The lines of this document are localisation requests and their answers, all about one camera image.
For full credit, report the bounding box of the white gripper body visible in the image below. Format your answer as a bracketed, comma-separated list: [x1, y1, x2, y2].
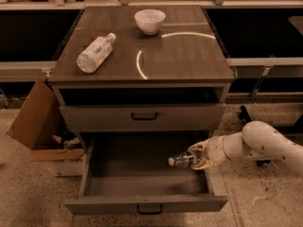
[205, 136, 226, 166]

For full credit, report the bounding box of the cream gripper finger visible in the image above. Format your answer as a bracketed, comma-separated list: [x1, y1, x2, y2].
[187, 140, 208, 152]
[191, 157, 215, 170]

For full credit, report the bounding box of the clear water bottle dark label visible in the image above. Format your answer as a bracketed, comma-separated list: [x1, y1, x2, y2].
[168, 151, 196, 167]

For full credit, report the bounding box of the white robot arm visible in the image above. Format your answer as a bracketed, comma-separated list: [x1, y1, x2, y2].
[187, 121, 303, 175]

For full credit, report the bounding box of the grey drawer cabinet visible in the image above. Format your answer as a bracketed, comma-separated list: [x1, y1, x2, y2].
[49, 6, 234, 142]

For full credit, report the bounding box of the open grey lower drawer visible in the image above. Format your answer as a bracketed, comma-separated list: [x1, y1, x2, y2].
[65, 131, 227, 215]

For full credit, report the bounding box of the closed grey upper drawer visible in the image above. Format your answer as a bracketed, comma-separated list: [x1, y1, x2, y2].
[60, 103, 225, 132]

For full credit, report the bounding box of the white frosted bottle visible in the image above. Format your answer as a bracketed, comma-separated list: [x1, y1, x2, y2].
[77, 33, 116, 74]

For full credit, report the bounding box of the white bowl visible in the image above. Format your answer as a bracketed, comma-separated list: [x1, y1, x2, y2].
[134, 9, 166, 35]

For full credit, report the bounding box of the brown cardboard box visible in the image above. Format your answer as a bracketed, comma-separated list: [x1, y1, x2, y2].
[8, 79, 86, 177]

